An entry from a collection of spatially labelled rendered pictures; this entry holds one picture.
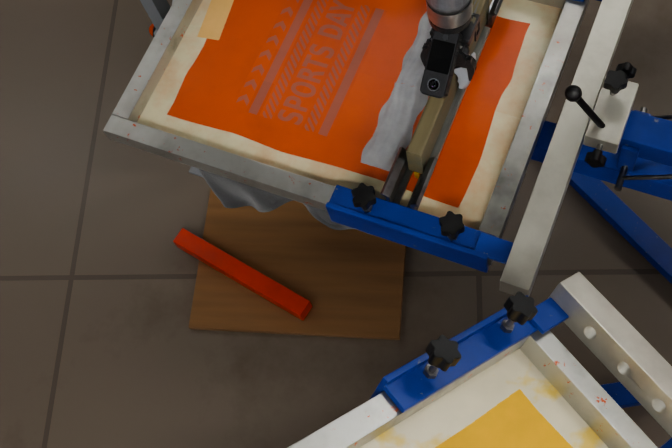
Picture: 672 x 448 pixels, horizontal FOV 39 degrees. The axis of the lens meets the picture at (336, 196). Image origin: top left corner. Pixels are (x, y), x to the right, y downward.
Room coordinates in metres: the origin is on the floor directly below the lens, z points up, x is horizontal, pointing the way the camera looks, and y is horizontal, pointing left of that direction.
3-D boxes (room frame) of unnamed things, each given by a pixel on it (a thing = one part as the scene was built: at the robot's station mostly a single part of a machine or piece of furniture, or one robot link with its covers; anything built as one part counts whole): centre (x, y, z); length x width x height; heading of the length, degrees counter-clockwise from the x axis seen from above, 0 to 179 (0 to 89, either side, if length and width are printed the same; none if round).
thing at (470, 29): (0.88, -0.29, 1.15); 0.09 x 0.08 x 0.12; 139
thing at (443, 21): (0.88, -0.28, 1.23); 0.08 x 0.08 x 0.05
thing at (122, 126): (1.00, -0.10, 0.97); 0.79 x 0.58 x 0.04; 49
